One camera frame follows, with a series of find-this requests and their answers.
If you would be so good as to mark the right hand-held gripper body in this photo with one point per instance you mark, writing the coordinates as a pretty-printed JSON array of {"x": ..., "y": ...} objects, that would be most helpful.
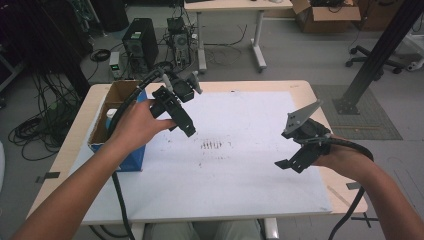
[{"x": 310, "y": 133}]

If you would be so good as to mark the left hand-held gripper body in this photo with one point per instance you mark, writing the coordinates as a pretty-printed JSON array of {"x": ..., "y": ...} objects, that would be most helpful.
[{"x": 166, "y": 100}]

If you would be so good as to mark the blue cardboard box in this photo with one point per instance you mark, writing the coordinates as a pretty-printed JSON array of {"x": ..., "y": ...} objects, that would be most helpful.
[{"x": 133, "y": 161}]

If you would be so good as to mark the person's left hand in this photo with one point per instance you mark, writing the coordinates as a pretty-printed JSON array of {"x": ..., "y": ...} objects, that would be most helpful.
[{"x": 138, "y": 126}]

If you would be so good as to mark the person's right hand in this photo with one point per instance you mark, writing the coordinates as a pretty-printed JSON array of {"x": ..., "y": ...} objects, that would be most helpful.
[{"x": 346, "y": 160}]

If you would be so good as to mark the grey floor mat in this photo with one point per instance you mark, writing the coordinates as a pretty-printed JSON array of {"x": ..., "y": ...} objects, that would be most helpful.
[{"x": 366, "y": 123}]

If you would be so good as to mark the open computer tower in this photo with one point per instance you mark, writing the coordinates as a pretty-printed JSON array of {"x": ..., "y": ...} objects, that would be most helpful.
[{"x": 180, "y": 43}]

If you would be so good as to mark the grey tape strip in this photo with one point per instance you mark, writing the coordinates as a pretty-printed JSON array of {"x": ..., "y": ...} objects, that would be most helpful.
[{"x": 353, "y": 185}]

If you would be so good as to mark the black computer tower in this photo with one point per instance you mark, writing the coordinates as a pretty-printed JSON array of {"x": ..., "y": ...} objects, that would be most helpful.
[{"x": 141, "y": 43}]

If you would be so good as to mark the small grey power unit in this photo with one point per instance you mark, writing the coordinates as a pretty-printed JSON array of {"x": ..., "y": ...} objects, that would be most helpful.
[{"x": 114, "y": 65}]

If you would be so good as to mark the white table leg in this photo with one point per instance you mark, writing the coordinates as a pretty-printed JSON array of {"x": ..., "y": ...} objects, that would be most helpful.
[
  {"x": 271, "y": 230},
  {"x": 138, "y": 232}
]

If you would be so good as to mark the white table mat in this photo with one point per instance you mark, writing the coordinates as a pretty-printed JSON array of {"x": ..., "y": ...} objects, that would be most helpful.
[{"x": 216, "y": 186}]

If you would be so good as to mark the black tape cross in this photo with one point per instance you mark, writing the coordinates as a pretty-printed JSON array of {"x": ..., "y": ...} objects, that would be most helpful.
[{"x": 365, "y": 219}]

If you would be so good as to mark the office chair base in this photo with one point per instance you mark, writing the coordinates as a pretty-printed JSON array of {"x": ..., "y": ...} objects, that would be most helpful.
[{"x": 376, "y": 60}]

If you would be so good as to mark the white desk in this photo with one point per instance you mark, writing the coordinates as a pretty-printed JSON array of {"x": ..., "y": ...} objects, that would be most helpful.
[{"x": 233, "y": 5}]

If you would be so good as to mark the open brown cardboard box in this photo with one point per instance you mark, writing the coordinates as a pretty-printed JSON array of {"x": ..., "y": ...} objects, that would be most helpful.
[{"x": 330, "y": 16}]

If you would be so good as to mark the closed brown cardboard box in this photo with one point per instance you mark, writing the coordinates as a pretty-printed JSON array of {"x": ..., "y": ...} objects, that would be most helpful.
[{"x": 380, "y": 15}]

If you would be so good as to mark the dark tape strip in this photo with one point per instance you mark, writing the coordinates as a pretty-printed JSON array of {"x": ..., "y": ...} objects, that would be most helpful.
[{"x": 48, "y": 176}]

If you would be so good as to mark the black curtain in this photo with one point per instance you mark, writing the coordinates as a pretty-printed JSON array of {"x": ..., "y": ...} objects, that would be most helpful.
[{"x": 40, "y": 33}]

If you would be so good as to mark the black aluminium post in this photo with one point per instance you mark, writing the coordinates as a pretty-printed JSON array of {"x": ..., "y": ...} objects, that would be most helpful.
[{"x": 383, "y": 46}]

